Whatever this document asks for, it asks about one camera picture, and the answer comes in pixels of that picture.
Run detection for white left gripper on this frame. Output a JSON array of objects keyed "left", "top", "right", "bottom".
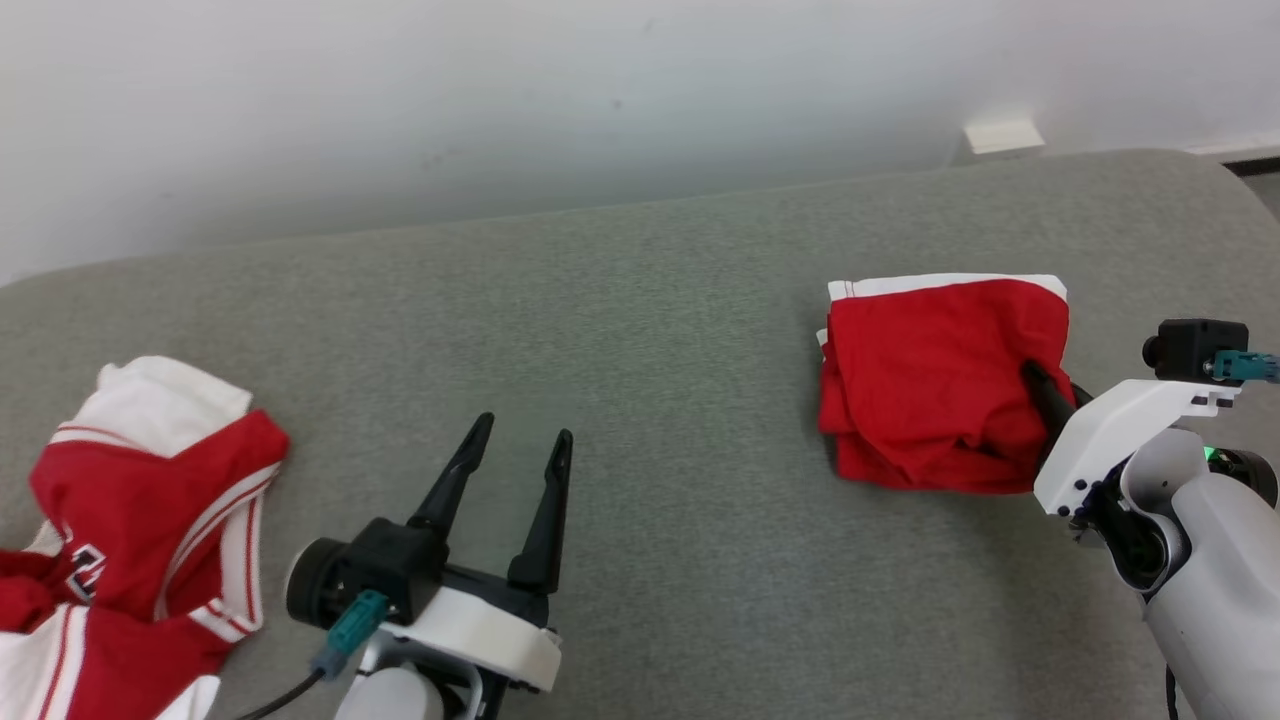
[{"left": 398, "top": 412, "right": 575, "bottom": 693}]

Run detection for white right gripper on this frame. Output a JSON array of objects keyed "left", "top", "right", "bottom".
[{"left": 1019, "top": 359, "right": 1243, "bottom": 521}]

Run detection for red shorts with white trim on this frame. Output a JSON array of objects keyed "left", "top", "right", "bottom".
[{"left": 817, "top": 273, "right": 1079, "bottom": 496}]

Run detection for red white basketball jersey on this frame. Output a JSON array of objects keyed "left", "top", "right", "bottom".
[{"left": 0, "top": 355, "right": 291, "bottom": 720}]

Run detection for white and black baseboard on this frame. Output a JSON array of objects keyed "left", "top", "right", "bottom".
[{"left": 1185, "top": 135, "right": 1280, "bottom": 177}]

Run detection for black cable with teal plug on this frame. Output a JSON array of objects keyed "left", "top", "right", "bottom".
[
  {"left": 1205, "top": 350, "right": 1280, "bottom": 386},
  {"left": 235, "top": 588, "right": 391, "bottom": 720}
]

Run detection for white block at wall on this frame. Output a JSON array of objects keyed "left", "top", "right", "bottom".
[{"left": 963, "top": 120, "right": 1046, "bottom": 156}]

